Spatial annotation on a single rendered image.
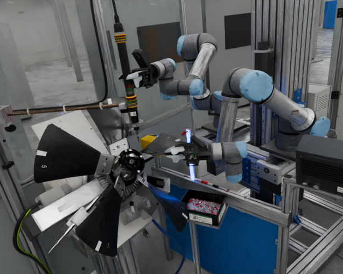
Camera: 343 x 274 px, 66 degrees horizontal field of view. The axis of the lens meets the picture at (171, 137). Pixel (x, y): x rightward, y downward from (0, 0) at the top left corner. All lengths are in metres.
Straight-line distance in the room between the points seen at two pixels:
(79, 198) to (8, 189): 0.49
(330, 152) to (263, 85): 0.34
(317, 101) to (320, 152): 0.83
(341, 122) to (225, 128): 1.55
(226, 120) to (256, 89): 0.24
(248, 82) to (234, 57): 4.12
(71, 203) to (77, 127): 0.44
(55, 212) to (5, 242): 0.77
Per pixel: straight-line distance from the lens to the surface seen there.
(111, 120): 1.25
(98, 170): 1.15
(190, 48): 1.59
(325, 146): 1.15
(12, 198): 1.59
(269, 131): 1.74
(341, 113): 2.64
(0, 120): 1.39
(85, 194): 1.19
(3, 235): 1.85
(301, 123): 1.34
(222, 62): 5.06
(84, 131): 1.44
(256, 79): 1.09
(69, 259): 2.17
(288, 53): 1.64
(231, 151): 1.18
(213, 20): 4.92
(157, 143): 1.32
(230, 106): 1.25
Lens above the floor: 1.73
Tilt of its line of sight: 23 degrees down
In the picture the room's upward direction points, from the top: 7 degrees counter-clockwise
